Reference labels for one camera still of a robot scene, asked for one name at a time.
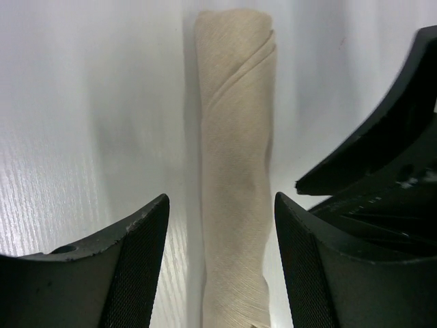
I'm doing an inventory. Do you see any beige cloth napkin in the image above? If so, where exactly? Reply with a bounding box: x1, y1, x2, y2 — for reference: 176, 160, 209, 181
195, 9, 277, 327

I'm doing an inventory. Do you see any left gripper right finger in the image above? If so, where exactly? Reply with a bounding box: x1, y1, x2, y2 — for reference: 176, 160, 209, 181
274, 193, 436, 327

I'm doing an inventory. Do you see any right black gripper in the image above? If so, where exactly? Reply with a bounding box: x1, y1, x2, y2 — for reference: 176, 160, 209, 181
296, 26, 436, 256

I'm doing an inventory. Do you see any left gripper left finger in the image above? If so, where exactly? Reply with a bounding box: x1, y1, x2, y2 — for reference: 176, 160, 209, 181
1, 194, 170, 327

